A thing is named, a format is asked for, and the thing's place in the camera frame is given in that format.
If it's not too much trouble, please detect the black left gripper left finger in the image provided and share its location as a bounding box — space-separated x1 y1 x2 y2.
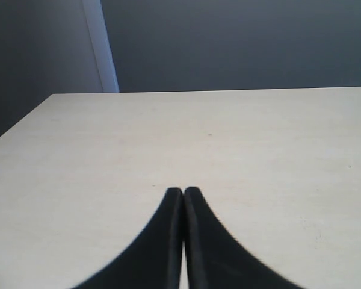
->
76 187 184 289

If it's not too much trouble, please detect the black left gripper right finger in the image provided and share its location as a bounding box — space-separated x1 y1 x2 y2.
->
184 187 299 288

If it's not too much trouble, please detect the white door frame strip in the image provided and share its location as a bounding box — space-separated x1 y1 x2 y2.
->
82 0 120 93

